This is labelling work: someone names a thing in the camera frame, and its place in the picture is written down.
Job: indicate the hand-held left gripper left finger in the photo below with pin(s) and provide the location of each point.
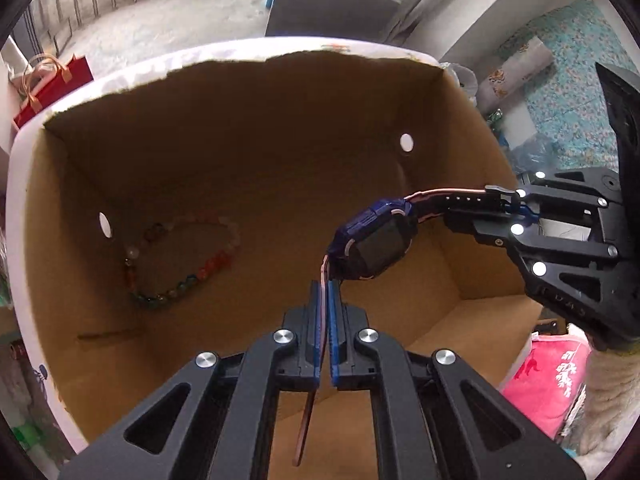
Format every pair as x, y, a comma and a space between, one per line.
315, 325

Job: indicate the printed paper roll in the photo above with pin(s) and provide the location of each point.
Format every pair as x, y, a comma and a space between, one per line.
515, 72

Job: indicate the white plastic bag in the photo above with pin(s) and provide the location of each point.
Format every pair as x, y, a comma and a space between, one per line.
462, 82

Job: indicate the dark blue pink smartwatch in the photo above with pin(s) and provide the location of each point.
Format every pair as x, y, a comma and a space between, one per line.
375, 245

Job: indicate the grey cabinet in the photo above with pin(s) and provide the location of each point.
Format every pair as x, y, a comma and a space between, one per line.
325, 15

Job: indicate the pink balloon print tablecloth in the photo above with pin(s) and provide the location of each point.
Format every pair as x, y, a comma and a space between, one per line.
225, 54

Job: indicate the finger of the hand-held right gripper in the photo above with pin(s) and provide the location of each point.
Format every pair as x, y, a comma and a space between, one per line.
565, 190
550, 255

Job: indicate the green drink can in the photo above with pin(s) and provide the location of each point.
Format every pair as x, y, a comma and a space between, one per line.
495, 119

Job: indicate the pink printed bag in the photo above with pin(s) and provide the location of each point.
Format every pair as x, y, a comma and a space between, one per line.
545, 375

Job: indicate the red gift bag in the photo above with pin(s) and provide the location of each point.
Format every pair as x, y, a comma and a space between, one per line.
75, 74

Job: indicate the grey curtain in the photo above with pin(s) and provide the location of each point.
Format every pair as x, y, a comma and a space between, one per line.
430, 5

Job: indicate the clear bluish plastic bag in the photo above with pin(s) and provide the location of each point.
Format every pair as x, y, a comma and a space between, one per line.
535, 155

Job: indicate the teal floral cloth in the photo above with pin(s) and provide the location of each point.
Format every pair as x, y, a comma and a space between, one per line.
585, 75

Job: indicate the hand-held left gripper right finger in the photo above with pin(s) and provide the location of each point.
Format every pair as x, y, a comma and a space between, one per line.
336, 330

